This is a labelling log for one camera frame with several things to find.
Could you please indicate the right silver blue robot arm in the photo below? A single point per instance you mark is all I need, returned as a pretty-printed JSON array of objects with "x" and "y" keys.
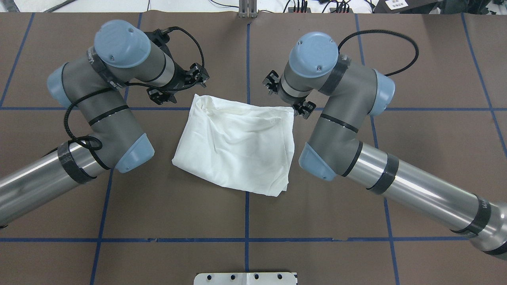
[{"x": 357, "y": 93}]

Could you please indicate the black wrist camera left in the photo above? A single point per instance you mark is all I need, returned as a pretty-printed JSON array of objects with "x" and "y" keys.
[{"x": 160, "y": 97}]

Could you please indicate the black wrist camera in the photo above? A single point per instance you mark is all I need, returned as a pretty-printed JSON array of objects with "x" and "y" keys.
[
  {"x": 160, "y": 97},
  {"x": 271, "y": 82}
]

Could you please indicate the aluminium frame post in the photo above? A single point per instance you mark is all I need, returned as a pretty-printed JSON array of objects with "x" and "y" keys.
[{"x": 247, "y": 9}]

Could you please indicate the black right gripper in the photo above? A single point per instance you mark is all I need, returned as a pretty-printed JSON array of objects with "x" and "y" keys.
[{"x": 286, "y": 99}]

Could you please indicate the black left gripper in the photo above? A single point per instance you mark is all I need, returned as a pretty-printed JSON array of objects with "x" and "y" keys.
[{"x": 180, "y": 80}]

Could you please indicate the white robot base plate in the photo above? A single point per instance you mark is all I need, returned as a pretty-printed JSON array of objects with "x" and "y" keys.
[{"x": 246, "y": 278}]

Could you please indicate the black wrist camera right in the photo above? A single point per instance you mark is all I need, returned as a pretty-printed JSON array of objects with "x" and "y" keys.
[{"x": 271, "y": 82}]

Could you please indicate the white long-sleeve printed shirt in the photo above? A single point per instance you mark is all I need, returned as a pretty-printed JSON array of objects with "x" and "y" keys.
[{"x": 237, "y": 145}]

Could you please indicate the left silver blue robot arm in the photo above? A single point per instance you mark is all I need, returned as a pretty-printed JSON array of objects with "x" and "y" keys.
[{"x": 103, "y": 132}]

